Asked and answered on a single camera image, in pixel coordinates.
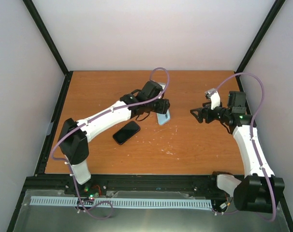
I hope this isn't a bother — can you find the black phone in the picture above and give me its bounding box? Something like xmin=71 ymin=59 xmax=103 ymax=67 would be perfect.
xmin=113 ymin=121 xmax=141 ymax=145

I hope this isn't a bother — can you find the light blue phone case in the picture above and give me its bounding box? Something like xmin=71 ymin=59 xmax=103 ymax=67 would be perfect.
xmin=157 ymin=110 xmax=171 ymax=126

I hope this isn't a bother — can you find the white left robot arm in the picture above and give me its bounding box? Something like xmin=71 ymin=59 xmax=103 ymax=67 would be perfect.
xmin=56 ymin=81 xmax=170 ymax=195

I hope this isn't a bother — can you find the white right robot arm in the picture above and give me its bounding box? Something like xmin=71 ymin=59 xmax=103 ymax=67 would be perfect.
xmin=190 ymin=89 xmax=285 ymax=215

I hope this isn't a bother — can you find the metal front plate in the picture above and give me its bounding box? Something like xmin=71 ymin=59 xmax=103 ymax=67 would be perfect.
xmin=12 ymin=190 xmax=289 ymax=232

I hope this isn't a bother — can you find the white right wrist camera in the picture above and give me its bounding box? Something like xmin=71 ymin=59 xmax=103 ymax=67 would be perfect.
xmin=205 ymin=88 xmax=221 ymax=110

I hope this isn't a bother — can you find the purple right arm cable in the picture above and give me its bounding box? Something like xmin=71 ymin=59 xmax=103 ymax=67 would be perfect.
xmin=211 ymin=72 xmax=278 ymax=222

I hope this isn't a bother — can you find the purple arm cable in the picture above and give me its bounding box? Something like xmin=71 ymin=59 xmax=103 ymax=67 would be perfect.
xmin=51 ymin=67 xmax=171 ymax=220
xmin=211 ymin=72 xmax=278 ymax=222

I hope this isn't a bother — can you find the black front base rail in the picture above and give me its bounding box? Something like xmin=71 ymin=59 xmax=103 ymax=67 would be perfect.
xmin=23 ymin=174 xmax=225 ymax=198

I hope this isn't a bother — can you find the light blue slotted cable duct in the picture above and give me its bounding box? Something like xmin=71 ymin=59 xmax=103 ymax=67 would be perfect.
xmin=29 ymin=196 xmax=212 ymax=211

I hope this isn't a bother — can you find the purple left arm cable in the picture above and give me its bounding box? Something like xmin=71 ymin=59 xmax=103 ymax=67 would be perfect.
xmin=51 ymin=67 xmax=171 ymax=220

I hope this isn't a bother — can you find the black right frame post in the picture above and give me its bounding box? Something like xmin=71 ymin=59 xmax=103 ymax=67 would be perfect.
xmin=235 ymin=0 xmax=286 ymax=74

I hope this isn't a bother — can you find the black frame post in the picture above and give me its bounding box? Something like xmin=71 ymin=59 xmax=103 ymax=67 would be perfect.
xmin=23 ymin=0 xmax=69 ymax=75
xmin=235 ymin=0 xmax=286 ymax=74

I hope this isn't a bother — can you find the black left table rail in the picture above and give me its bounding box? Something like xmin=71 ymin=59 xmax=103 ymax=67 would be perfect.
xmin=34 ymin=71 xmax=73 ymax=176

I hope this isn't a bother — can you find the black left frame post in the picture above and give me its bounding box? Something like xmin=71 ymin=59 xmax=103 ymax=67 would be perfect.
xmin=23 ymin=0 xmax=69 ymax=75

